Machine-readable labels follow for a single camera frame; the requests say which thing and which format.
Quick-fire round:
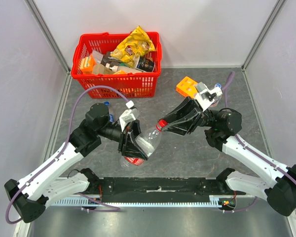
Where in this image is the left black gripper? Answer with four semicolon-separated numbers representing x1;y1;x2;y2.
97;118;151;160

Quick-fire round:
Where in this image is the clear bottle red label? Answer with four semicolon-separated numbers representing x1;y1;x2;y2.
120;123;162;170

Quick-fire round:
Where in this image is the red bottle cap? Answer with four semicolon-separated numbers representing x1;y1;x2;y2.
156;119;168;131

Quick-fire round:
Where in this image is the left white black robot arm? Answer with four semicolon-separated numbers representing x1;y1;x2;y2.
4;101;148;224

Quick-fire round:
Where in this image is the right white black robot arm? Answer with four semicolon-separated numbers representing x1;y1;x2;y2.
157;97;296;216

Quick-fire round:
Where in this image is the small bottle white cap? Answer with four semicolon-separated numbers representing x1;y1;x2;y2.
210;83;222;107

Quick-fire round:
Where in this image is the clear bottle blue label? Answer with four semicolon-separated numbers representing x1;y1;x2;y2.
104;101;115;123

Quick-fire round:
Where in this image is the beige pump bottle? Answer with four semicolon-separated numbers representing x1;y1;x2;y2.
92;64;142;75

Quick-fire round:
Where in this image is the orange cardboard box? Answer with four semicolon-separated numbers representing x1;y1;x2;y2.
176;77;198;98

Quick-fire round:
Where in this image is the red plastic shopping basket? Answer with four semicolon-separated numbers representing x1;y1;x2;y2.
71;32;162;98

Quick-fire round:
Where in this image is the black instant noodle cup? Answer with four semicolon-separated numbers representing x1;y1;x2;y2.
134;56;155;73

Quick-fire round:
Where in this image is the yellow chips bag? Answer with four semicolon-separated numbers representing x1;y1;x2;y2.
111;26;156;68

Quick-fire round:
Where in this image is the brown snack packet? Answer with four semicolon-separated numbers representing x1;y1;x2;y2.
101;52;122;67

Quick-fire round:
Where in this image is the orange yellow sponge pack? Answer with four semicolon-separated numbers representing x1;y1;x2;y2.
79;55;97;75

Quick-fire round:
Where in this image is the clear plastic packet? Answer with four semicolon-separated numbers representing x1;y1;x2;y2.
92;50;104;64

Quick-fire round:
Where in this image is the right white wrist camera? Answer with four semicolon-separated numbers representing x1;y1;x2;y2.
194;82;215;111

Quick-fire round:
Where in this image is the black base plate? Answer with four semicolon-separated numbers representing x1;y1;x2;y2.
71;176;247;204

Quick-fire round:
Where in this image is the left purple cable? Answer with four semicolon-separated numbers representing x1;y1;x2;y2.
4;85;135;224

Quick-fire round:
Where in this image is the purple cable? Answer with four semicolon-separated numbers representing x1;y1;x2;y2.
217;71;296;214
4;85;135;224

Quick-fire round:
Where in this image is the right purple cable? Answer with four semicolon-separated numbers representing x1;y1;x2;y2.
217;71;296;214

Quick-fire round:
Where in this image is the white slotted cable duct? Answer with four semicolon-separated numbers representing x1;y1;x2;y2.
52;196;235;208

